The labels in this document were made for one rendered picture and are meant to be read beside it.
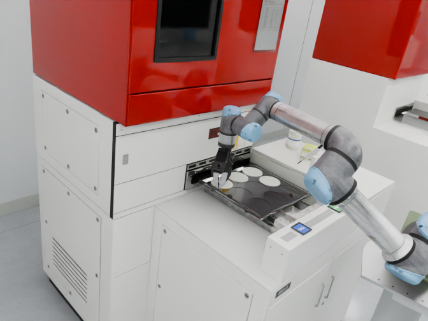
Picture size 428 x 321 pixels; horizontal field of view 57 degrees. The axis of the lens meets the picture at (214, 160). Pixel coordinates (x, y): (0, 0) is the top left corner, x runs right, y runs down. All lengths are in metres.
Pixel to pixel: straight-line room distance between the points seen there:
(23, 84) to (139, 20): 1.68
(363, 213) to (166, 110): 0.76
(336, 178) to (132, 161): 0.74
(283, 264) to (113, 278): 0.77
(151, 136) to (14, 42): 1.49
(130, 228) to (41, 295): 0.96
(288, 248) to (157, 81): 0.72
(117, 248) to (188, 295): 0.35
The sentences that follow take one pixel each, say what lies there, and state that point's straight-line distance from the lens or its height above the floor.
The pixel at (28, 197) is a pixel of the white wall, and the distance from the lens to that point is 3.20.
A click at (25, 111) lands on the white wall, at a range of 2.94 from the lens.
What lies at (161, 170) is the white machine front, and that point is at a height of 0.98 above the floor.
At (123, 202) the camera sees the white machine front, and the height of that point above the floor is 0.89.
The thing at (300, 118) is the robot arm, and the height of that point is 1.32.
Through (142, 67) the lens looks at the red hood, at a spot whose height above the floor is 1.43.
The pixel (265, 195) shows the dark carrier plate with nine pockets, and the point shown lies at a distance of 1.74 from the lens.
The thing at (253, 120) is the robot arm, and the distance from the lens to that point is 1.51.
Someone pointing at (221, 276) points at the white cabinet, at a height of 0.73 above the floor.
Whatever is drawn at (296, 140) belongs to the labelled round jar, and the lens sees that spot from 2.11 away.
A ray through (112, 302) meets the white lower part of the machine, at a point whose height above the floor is 0.39.
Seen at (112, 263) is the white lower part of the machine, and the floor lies 0.60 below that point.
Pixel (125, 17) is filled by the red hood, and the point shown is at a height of 1.58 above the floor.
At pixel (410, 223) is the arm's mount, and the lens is 1.74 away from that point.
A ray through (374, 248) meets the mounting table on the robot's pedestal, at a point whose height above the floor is 0.82.
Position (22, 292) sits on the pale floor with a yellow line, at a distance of 2.55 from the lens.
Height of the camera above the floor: 1.72
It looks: 25 degrees down
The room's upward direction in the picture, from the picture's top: 9 degrees clockwise
